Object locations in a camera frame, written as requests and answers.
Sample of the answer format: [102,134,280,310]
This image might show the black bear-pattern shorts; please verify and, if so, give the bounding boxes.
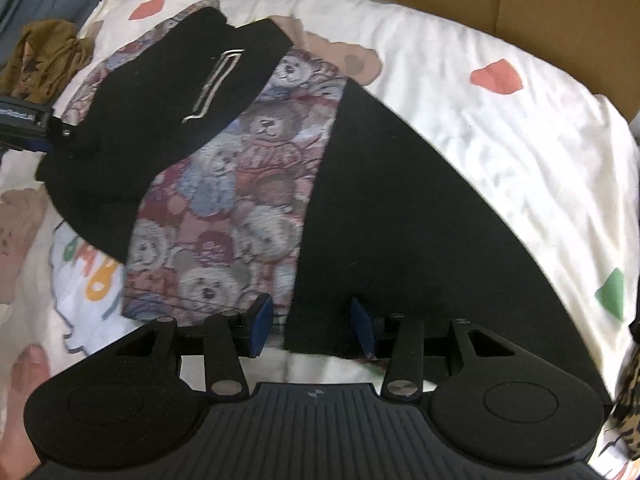
[36,6,611,403]

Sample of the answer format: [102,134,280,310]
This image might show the person's left hand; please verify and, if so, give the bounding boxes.
[1,344,50,479]

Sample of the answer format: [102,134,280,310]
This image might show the brown crumpled garment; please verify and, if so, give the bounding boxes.
[1,20,94,104]

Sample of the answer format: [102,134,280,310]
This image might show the cream bear print duvet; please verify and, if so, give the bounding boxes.
[0,0,640,480]

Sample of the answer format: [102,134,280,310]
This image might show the leopard print garment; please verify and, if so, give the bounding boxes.
[611,342,640,460]

